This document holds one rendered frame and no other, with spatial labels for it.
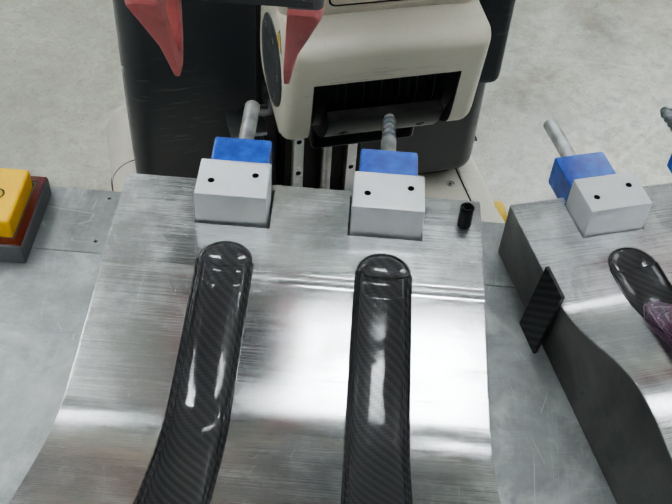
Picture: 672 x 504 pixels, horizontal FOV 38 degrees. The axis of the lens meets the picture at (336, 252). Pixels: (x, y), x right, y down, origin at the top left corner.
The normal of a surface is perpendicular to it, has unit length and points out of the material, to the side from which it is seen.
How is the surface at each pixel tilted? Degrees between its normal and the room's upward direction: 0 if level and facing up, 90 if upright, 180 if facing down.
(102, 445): 24
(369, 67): 98
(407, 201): 0
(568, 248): 0
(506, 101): 0
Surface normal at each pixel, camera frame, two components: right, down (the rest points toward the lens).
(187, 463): 0.04, -0.93
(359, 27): 0.08, -0.57
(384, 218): -0.06, 0.73
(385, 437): -0.07, -0.78
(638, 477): -0.97, 0.14
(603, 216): 0.24, 0.72
